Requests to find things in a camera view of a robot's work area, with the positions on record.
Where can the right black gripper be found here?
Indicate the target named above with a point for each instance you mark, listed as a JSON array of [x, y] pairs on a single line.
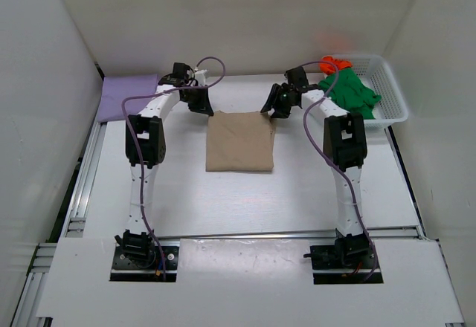
[[282, 99]]

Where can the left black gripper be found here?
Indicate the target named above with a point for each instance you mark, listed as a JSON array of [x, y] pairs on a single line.
[[197, 98]]

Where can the beige t shirt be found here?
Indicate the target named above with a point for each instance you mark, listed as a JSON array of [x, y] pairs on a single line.
[[240, 142]]

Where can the green t shirt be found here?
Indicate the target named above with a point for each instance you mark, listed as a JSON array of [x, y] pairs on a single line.
[[349, 92]]

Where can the purple t shirt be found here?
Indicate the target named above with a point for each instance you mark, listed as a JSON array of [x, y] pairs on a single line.
[[116, 89]]

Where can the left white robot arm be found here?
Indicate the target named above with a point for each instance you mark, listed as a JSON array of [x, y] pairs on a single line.
[[145, 149]]

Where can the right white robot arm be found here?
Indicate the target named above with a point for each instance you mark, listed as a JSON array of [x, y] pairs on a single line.
[[339, 137]]

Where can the orange t shirt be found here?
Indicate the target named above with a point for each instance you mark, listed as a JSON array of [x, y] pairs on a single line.
[[329, 65]]

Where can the white plastic basket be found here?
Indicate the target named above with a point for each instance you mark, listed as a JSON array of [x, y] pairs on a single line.
[[375, 73]]

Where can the white front board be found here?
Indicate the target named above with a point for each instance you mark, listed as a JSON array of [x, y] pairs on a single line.
[[257, 283]]

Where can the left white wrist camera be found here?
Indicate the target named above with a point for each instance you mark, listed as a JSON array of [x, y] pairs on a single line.
[[200, 75]]

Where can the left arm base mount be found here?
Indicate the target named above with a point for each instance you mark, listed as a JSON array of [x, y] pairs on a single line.
[[137, 258]]

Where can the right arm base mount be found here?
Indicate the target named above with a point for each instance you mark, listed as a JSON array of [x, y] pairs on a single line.
[[349, 260]]

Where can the aluminium frame rail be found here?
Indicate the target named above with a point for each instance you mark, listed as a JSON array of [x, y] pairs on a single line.
[[294, 202]]

